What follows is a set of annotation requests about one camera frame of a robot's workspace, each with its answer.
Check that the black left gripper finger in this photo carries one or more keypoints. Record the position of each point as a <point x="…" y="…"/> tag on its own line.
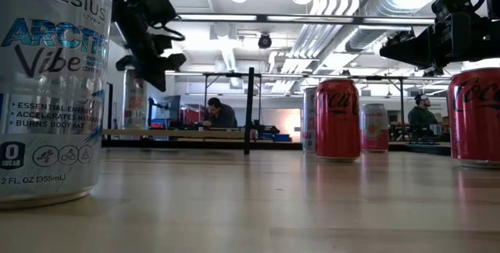
<point x="154" y="77"/>

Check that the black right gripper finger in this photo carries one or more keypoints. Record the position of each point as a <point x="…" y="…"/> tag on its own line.
<point x="414" y="52"/>

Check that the red Coca-Cola can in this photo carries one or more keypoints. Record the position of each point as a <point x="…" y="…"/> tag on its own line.
<point x="476" y="128"/>
<point x="338" y="128"/>

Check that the pink sparkling water can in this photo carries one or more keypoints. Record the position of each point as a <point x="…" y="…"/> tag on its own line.
<point x="374" y="136"/>

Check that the white Celsius Arctic Vibe can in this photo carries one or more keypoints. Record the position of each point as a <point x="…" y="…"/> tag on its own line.
<point x="51" y="89"/>

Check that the white Celsius Peach Vibe can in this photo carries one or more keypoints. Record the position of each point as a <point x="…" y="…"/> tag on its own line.
<point x="134" y="108"/>
<point x="309" y="120"/>

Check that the black ceiling track lamp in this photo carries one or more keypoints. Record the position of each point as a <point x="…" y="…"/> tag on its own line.
<point x="398" y="36"/>

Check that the small black track lamps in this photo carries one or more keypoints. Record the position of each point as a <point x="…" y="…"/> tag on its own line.
<point x="433" y="71"/>

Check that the dark computer monitor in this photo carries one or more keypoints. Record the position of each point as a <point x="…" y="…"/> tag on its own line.
<point x="170" y="106"/>

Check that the red tool cabinet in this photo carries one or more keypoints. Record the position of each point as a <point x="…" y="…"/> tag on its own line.
<point x="191" y="114"/>

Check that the person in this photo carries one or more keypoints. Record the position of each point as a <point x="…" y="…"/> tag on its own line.
<point x="220" y="116"/>
<point x="422" y="116"/>

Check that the dark far-table equipment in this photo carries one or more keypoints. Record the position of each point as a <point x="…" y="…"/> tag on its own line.
<point x="414" y="134"/>

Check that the black round hanging fixture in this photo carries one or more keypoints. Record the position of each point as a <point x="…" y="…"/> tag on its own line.
<point x="265" y="41"/>

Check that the overhead light bar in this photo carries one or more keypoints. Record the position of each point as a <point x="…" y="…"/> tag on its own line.
<point x="262" y="18"/>

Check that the black background device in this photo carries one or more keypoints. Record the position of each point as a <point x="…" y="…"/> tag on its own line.
<point x="267" y="130"/>

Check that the blue storage bins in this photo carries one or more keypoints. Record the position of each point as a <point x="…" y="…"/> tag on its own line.
<point x="281" y="137"/>

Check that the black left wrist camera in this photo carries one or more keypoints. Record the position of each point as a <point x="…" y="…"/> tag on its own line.
<point x="161" y="11"/>

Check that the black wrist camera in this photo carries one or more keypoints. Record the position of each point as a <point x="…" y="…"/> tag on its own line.
<point x="445" y="3"/>
<point x="161" y="11"/>

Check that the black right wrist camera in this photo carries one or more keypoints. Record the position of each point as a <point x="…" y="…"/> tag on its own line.
<point x="445" y="3"/>

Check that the wooden shelf with black frame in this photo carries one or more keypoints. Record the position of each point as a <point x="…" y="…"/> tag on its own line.
<point x="176" y="133"/>

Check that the black aluminium table frame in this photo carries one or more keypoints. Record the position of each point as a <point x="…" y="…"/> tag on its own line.
<point x="195" y="144"/>

